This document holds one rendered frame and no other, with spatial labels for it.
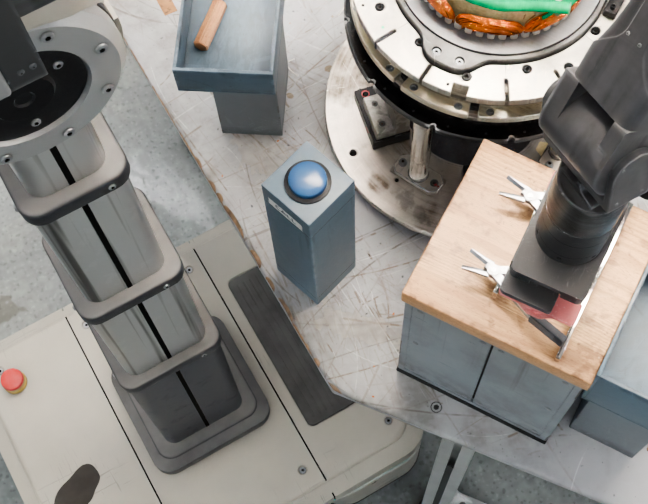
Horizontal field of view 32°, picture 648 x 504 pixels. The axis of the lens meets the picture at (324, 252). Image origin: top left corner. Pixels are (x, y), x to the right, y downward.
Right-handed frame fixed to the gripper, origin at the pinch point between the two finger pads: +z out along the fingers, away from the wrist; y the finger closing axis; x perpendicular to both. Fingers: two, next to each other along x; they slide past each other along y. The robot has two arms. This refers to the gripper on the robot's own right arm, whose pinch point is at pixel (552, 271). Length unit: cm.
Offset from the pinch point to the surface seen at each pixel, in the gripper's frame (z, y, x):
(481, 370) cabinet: 22.0, -4.5, 2.3
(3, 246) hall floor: 116, 5, 101
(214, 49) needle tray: 13.0, 13.4, 43.5
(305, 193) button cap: 11.1, 1.5, 26.0
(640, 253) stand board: 8.7, 9.2, -7.1
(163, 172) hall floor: 116, 34, 80
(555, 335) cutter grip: 5.8, -3.3, -2.7
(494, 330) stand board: 8.8, -4.3, 2.6
